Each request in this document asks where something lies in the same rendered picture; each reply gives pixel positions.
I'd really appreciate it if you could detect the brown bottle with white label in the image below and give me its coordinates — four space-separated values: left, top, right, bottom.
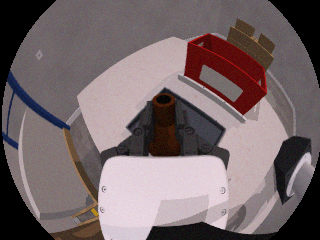
149 93 181 157

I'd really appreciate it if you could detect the red open-top crate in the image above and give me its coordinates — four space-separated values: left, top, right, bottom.
184 33 267 115

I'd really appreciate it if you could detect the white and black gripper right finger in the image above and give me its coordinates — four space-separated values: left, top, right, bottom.
174 100 230 171

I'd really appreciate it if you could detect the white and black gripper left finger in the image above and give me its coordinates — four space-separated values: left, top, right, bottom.
100 101 155 169

